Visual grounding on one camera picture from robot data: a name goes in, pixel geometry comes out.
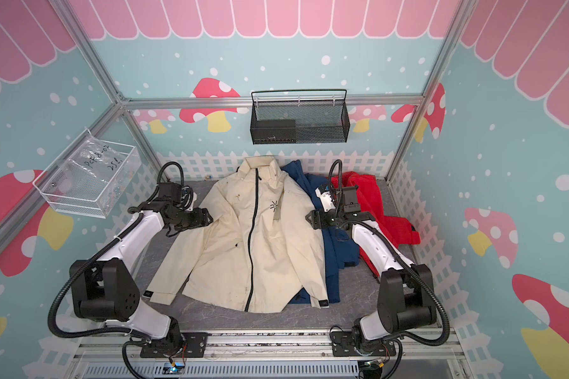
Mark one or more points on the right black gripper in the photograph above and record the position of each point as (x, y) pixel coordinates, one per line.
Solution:
(318, 215)

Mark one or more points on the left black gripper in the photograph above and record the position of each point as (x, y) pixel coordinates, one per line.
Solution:
(200, 219)

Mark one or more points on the navy blue jacket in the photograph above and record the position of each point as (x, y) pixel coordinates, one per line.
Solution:
(340, 251)

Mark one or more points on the red jacket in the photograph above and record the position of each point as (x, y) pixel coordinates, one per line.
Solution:
(379, 213)

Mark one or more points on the cream beige jacket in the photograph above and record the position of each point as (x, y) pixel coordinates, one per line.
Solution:
(257, 254)

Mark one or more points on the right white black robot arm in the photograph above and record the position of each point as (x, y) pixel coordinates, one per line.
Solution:
(407, 306)

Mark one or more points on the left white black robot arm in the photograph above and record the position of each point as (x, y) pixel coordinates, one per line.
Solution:
(103, 289)

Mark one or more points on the black box in basket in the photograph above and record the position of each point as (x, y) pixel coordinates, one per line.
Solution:
(274, 131)

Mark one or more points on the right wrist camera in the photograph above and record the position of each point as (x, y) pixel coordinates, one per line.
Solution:
(324, 194)

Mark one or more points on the black wire mesh basket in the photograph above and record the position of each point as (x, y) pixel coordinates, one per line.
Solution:
(321, 115)

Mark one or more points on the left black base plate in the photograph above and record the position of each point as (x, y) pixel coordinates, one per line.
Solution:
(186, 345)

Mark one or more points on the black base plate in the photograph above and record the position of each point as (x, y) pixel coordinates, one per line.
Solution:
(186, 345)
(344, 344)

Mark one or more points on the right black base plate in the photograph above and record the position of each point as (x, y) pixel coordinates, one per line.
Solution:
(344, 344)

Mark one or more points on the aluminium front rail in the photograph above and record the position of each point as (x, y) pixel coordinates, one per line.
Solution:
(300, 353)

